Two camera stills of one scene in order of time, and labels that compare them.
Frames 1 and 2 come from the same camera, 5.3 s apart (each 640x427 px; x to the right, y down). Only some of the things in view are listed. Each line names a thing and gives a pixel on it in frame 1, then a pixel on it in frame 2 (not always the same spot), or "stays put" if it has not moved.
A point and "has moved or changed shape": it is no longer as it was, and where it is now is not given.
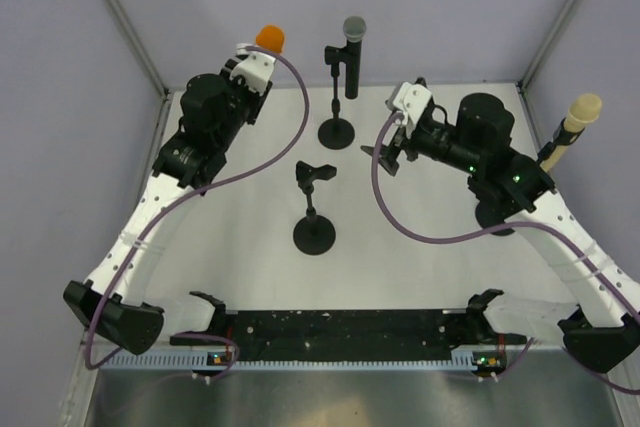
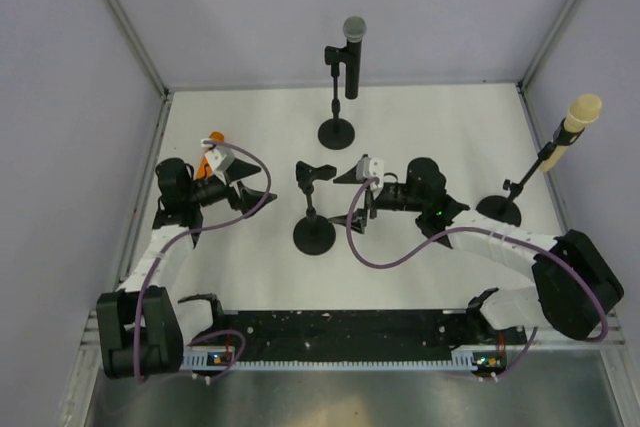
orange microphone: [270, 37] has moved or changed shape
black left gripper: [254, 97] → [248, 199]
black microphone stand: [489, 216] stays put
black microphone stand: [313, 235] stays put
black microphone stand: [335, 133] stays put
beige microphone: [584, 110] stays put
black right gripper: [387, 155] → [359, 221]
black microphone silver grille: [354, 31] stays put
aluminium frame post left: [123, 19] stays put
